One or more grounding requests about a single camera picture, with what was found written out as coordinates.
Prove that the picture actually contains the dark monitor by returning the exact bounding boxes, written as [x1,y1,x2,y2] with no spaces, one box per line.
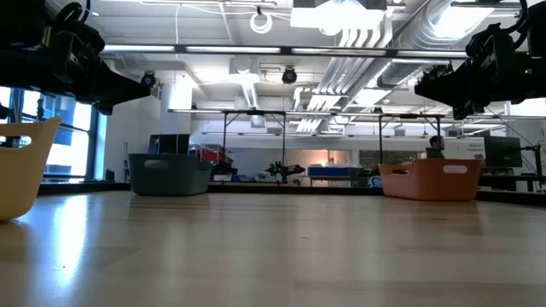
[148,133,191,155]

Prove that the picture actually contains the ceiling strip light rail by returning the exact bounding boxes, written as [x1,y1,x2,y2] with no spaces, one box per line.
[102,42,470,59]

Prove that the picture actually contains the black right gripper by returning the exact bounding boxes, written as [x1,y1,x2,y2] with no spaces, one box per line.
[414,23,530,120]

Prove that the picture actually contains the teal plastic bin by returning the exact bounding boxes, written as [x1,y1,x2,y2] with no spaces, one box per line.
[126,153,213,197]

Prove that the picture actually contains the white ceiling pipes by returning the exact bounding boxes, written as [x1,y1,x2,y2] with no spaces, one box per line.
[293,29,393,133]

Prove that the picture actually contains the white ventilation duct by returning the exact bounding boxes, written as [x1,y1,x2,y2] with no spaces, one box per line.
[229,55,262,110]

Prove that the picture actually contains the black monitor stand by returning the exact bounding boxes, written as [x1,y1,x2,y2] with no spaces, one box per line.
[520,143,546,191]

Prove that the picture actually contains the white ceiling light panel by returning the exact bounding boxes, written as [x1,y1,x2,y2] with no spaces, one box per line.
[289,0,387,32]

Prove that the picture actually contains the yellow plastic bin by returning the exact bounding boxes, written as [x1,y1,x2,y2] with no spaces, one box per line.
[0,117,63,222]

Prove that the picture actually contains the blue box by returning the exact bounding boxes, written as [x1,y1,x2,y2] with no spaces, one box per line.
[306,165,357,178]

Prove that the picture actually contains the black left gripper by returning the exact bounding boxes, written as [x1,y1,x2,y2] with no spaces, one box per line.
[42,19,151,115]

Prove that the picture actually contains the white cable ring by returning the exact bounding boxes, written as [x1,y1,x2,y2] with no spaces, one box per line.
[249,11,274,35]

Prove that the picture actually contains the black monitor on arm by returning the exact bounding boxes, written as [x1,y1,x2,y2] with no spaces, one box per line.
[484,136,524,169]

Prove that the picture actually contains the silver round duct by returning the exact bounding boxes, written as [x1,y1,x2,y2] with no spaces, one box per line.
[377,0,498,89]

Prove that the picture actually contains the person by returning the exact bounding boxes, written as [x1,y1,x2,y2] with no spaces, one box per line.
[426,135,445,159]

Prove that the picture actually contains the orange plastic bin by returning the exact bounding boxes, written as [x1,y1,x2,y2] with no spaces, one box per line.
[377,158,483,202]

